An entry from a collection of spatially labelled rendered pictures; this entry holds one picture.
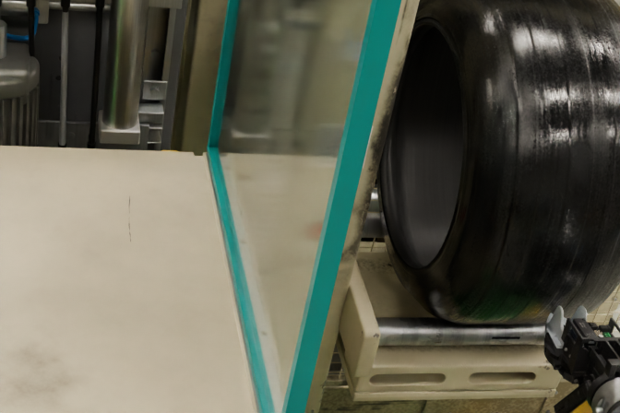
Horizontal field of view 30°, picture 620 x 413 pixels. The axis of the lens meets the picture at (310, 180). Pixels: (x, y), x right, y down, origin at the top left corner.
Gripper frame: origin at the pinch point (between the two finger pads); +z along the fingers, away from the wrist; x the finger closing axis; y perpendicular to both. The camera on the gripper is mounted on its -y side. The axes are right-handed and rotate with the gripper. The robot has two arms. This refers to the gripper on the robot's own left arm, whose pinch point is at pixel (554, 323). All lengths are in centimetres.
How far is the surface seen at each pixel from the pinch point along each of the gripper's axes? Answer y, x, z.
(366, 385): -19.5, 23.7, 10.5
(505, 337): -11.1, 1.1, 11.7
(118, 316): 20, 68, -27
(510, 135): 30.5, 14.0, 1.1
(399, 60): 35.8, 27.5, 13.3
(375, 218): -5.7, 16.5, 40.6
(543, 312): 1.0, 1.4, 1.4
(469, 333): -10.3, 7.5, 11.9
